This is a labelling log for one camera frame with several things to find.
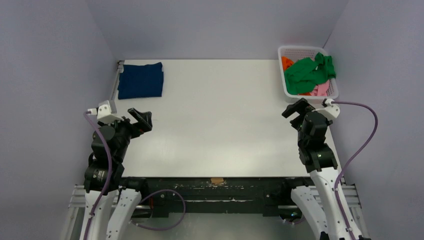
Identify table side aluminium rail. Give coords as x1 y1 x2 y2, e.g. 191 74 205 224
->
108 60 125 101

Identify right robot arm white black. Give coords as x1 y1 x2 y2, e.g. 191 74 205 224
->
280 98 367 240

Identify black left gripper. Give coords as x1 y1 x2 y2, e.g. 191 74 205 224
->
98 107 151 161

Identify right aluminium rail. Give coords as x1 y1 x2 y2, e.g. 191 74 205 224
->
308 185 361 208

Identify left aluminium rail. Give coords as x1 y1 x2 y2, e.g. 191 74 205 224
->
67 184 122 210

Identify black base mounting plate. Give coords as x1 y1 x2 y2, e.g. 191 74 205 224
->
119 177 313 220

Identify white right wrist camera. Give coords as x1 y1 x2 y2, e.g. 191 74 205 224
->
314 98 341 121

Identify orange t shirt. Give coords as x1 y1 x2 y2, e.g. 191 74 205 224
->
281 56 295 72

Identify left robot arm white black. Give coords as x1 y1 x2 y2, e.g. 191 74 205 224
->
80 108 153 240

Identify folded navy blue t shirt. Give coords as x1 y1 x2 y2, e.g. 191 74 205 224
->
117 62 164 100

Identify green t shirt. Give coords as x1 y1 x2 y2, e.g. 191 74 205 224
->
284 52 336 96

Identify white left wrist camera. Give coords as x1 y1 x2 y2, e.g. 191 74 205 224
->
87 100 124 125

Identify brown tape piece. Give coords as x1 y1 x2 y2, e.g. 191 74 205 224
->
210 177 225 185

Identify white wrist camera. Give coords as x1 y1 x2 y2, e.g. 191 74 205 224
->
314 98 341 121
87 100 124 125

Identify pink t shirt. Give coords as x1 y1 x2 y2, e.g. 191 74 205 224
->
309 80 330 97

